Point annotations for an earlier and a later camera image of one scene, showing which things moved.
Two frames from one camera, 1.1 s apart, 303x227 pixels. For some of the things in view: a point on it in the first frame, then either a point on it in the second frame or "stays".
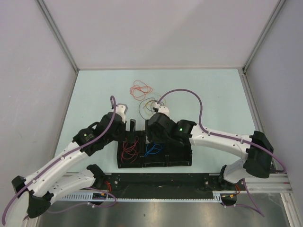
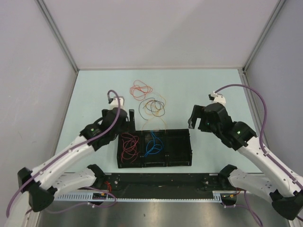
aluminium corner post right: (279, 5) stays
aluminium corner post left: (53, 27) stays
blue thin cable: (155, 149) stays
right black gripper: (148, 129) → (198, 112)
